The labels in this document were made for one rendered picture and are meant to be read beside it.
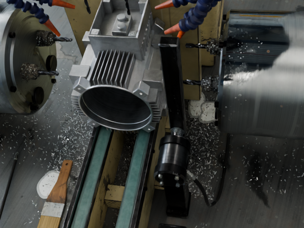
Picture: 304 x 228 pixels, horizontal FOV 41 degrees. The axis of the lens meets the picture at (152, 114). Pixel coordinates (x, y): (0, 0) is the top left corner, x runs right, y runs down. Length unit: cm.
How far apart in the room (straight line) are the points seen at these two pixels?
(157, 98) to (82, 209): 27
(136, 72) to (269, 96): 26
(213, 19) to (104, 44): 34
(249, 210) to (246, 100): 31
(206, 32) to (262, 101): 39
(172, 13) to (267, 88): 28
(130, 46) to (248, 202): 44
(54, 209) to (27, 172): 14
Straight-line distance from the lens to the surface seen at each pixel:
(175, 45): 60
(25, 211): 103
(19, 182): 107
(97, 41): 81
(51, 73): 88
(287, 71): 72
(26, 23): 91
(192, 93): 107
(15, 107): 90
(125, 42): 79
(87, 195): 86
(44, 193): 103
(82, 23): 96
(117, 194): 93
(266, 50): 73
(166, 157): 73
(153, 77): 79
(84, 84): 80
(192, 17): 65
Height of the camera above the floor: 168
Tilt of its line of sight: 54 degrees down
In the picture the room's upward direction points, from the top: 11 degrees counter-clockwise
